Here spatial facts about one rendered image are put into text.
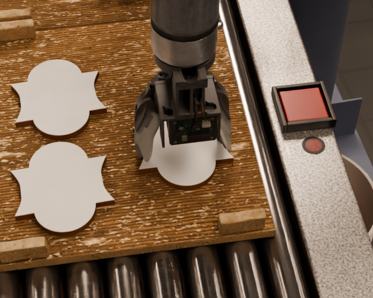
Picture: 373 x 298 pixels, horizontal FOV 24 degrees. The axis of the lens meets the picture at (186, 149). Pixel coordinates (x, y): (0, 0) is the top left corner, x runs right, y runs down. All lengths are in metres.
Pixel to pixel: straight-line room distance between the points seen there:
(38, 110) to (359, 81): 1.53
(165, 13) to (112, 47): 0.39
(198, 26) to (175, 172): 0.26
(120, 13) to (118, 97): 0.18
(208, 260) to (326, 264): 0.15
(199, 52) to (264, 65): 0.36
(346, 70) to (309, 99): 1.38
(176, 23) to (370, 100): 1.67
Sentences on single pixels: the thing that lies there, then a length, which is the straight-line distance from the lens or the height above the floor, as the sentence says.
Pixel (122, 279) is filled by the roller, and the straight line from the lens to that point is 1.06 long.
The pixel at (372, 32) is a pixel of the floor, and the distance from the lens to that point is 2.75.
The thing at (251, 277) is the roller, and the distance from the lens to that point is 1.06.
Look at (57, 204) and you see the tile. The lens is 1.09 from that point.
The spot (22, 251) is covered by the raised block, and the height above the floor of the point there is 0.95.
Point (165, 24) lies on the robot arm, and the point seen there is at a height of 1.21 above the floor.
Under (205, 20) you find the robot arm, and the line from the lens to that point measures 0.92.
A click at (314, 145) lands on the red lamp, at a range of 1.20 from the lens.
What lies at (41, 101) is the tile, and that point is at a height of 0.95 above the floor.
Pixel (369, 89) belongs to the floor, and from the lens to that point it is 2.57.
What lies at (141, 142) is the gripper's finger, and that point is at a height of 0.98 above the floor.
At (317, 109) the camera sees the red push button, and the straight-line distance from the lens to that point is 1.22.
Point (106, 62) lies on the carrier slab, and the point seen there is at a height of 0.94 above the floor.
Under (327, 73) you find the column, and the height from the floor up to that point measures 0.36.
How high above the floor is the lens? 1.83
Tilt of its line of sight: 50 degrees down
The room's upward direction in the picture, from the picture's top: straight up
